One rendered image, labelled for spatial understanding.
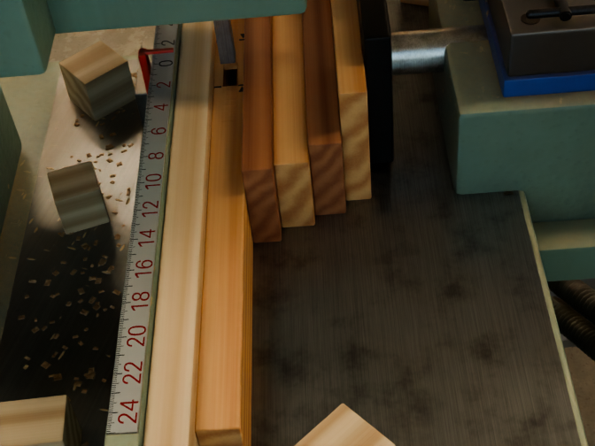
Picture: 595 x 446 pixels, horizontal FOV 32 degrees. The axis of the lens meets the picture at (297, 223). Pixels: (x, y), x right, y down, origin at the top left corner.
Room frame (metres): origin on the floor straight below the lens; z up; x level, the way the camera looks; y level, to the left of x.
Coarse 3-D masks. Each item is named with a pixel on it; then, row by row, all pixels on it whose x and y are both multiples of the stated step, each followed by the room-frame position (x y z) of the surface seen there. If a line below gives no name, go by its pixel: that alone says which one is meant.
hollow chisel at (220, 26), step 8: (216, 24) 0.49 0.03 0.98; (224, 24) 0.49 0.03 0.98; (216, 32) 0.49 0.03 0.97; (224, 32) 0.49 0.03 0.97; (232, 32) 0.50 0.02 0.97; (224, 40) 0.49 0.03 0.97; (232, 40) 0.49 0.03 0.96; (224, 48) 0.49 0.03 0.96; (232, 48) 0.49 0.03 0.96; (224, 56) 0.49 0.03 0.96; (232, 56) 0.49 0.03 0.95
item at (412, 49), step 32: (384, 0) 0.47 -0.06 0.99; (384, 32) 0.44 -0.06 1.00; (416, 32) 0.48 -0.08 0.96; (448, 32) 0.48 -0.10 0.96; (480, 32) 0.48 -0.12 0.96; (384, 64) 0.44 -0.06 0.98; (416, 64) 0.47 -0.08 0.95; (384, 96) 0.44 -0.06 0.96; (384, 128) 0.44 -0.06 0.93; (384, 160) 0.44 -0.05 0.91
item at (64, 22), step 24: (48, 0) 0.47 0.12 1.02; (72, 0) 0.47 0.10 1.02; (96, 0) 0.46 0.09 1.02; (120, 0) 0.46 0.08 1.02; (144, 0) 0.46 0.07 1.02; (168, 0) 0.46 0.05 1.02; (192, 0) 0.46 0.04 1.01; (216, 0) 0.46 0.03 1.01; (240, 0) 0.46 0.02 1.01; (264, 0) 0.46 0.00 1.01; (288, 0) 0.46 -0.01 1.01; (72, 24) 0.47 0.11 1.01; (96, 24) 0.46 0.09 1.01; (120, 24) 0.46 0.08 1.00; (144, 24) 0.46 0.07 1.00; (168, 24) 0.46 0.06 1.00
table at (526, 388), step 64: (384, 192) 0.42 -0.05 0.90; (448, 192) 0.41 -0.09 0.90; (256, 256) 0.38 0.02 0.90; (320, 256) 0.38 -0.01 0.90; (384, 256) 0.37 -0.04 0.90; (448, 256) 0.36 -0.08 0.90; (512, 256) 0.36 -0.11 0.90; (576, 256) 0.39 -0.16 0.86; (256, 320) 0.34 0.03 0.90; (320, 320) 0.33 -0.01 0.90; (384, 320) 0.33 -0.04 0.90; (448, 320) 0.32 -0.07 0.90; (512, 320) 0.32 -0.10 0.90; (256, 384) 0.30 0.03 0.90; (320, 384) 0.29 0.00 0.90; (384, 384) 0.29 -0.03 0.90; (448, 384) 0.28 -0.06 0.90; (512, 384) 0.28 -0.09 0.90
